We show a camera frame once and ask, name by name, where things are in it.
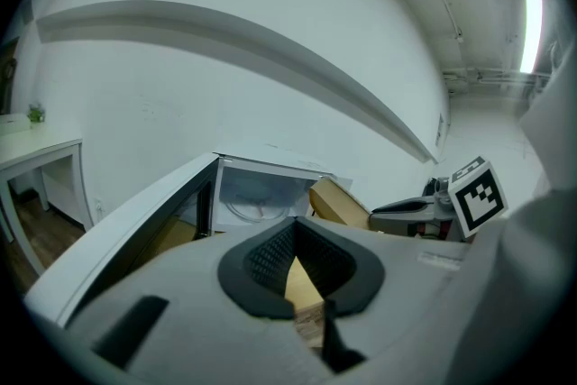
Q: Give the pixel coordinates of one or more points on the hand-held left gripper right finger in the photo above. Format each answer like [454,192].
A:
[405,284]

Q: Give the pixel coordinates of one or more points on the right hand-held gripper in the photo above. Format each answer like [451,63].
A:
[480,200]

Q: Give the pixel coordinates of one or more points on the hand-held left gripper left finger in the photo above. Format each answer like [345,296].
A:
[189,306]

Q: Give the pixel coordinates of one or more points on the cardboard box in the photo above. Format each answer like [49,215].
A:
[338,203]

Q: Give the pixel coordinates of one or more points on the white microwave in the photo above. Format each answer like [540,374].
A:
[135,212]

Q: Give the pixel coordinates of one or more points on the small yellow wooden table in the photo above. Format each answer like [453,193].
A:
[302,284]

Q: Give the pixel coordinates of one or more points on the glass turntable plate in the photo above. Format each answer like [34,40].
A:
[252,209]

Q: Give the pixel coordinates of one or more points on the person's gray shirt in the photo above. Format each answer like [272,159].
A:
[532,284]

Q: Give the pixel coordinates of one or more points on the ceiling light panel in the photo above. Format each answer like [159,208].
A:
[531,31]

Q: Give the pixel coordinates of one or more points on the small green plant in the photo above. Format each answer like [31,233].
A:
[36,113]

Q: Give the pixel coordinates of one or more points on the small white box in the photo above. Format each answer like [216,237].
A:
[11,124]

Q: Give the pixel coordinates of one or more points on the white wall outlet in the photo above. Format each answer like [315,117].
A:
[99,205]

